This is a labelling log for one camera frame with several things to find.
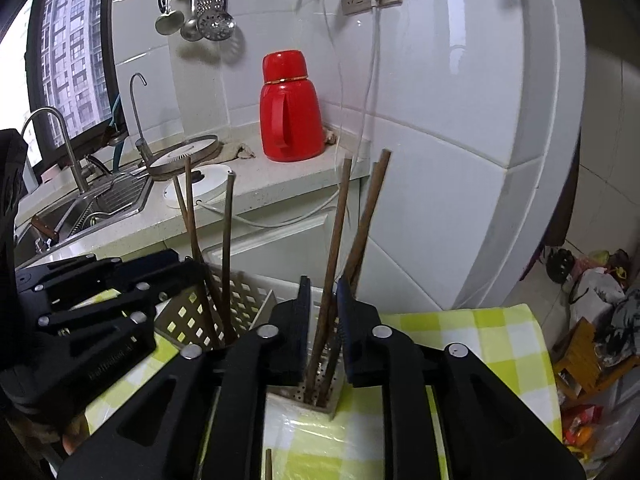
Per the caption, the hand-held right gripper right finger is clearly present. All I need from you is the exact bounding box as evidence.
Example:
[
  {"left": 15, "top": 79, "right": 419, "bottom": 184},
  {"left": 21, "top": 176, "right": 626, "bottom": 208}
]
[{"left": 336, "top": 274, "right": 587, "bottom": 480}]

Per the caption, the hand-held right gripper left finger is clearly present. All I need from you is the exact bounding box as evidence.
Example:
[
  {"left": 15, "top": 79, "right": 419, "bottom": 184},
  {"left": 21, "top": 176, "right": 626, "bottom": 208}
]
[{"left": 57, "top": 275, "right": 313, "bottom": 480}]

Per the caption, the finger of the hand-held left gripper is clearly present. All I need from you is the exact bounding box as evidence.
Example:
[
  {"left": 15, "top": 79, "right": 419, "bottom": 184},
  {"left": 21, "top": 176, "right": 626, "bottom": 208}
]
[
  {"left": 16, "top": 252, "right": 207, "bottom": 307},
  {"left": 35, "top": 282, "right": 173, "bottom": 331}
]

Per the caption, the white perforated plastic basket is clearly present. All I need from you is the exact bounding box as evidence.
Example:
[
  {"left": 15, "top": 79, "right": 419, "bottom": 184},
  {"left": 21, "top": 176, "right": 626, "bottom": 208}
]
[{"left": 155, "top": 260, "right": 351, "bottom": 418}]

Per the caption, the person's left hand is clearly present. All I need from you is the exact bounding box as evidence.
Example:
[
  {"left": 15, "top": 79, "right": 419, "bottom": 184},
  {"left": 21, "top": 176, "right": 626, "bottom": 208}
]
[{"left": 62, "top": 410, "right": 103, "bottom": 457}]

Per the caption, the stainless steel sink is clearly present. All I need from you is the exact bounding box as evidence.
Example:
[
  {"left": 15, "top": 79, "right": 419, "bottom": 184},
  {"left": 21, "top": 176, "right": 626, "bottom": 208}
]
[{"left": 15, "top": 170, "right": 154, "bottom": 257}]

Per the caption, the white round lid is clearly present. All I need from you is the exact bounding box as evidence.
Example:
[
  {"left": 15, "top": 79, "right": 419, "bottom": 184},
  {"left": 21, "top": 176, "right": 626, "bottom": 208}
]
[{"left": 165, "top": 162, "right": 236, "bottom": 210}]

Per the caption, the dark round pan lid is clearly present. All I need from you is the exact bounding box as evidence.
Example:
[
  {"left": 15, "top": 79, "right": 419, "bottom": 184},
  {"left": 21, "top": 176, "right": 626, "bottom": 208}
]
[{"left": 149, "top": 135, "right": 221, "bottom": 181}]

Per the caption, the tall steel kitchen faucet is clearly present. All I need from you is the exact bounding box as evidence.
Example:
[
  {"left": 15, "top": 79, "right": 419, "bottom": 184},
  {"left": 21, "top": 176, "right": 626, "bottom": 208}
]
[{"left": 21, "top": 106, "right": 94, "bottom": 194}]

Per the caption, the small steel drinking faucet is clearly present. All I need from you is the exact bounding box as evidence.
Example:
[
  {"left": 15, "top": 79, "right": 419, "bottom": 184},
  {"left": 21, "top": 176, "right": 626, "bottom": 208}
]
[{"left": 130, "top": 72, "right": 154, "bottom": 161}]

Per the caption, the beige rag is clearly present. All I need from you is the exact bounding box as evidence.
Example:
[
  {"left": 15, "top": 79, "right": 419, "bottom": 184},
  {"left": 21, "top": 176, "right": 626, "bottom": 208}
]
[{"left": 219, "top": 140, "right": 257, "bottom": 162}]

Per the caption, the green checkered tablecloth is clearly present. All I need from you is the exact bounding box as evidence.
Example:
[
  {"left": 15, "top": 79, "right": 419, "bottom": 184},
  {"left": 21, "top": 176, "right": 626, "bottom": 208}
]
[{"left": 65, "top": 285, "right": 558, "bottom": 480}]

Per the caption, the red thermos jug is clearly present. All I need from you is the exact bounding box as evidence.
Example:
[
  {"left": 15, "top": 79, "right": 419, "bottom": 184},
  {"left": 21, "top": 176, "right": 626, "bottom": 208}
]
[{"left": 259, "top": 50, "right": 327, "bottom": 163}]

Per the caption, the black helmet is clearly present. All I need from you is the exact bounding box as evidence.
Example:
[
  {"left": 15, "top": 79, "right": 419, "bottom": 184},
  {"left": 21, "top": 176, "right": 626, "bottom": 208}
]
[{"left": 545, "top": 247, "right": 577, "bottom": 284}]

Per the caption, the black framed window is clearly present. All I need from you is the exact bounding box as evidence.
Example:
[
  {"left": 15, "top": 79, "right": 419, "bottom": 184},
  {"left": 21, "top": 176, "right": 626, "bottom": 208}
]
[{"left": 27, "top": 0, "right": 122, "bottom": 157}]

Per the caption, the wooden stool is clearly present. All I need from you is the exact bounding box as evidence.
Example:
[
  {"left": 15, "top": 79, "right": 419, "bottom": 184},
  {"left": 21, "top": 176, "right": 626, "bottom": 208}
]
[{"left": 554, "top": 317, "right": 637, "bottom": 397}]

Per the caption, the steel serving spoon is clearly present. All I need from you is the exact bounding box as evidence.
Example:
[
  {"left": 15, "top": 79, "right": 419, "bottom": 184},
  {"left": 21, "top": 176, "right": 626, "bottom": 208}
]
[{"left": 180, "top": 0, "right": 203, "bottom": 42}]

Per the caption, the white plastic bag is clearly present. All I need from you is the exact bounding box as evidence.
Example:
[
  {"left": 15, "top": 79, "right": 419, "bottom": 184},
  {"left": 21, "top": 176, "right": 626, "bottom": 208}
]
[{"left": 570, "top": 269, "right": 622, "bottom": 312}]

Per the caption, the steel ladle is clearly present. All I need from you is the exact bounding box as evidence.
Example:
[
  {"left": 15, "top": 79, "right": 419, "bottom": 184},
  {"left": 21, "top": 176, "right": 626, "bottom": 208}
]
[{"left": 155, "top": 0, "right": 185, "bottom": 36}]

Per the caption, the steel skimmer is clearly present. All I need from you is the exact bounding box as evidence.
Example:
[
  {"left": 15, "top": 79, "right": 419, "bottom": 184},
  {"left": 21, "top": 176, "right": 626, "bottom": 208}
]
[{"left": 197, "top": 9, "right": 236, "bottom": 41}]

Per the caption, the dark grey cloth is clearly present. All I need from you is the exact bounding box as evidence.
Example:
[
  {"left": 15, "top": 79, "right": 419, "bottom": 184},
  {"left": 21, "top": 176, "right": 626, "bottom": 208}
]
[{"left": 599, "top": 287, "right": 640, "bottom": 363}]

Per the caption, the wooden handled tool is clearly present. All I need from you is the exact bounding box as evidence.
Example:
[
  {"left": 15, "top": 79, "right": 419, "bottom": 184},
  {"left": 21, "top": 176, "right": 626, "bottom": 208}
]
[{"left": 31, "top": 215, "right": 62, "bottom": 244}]

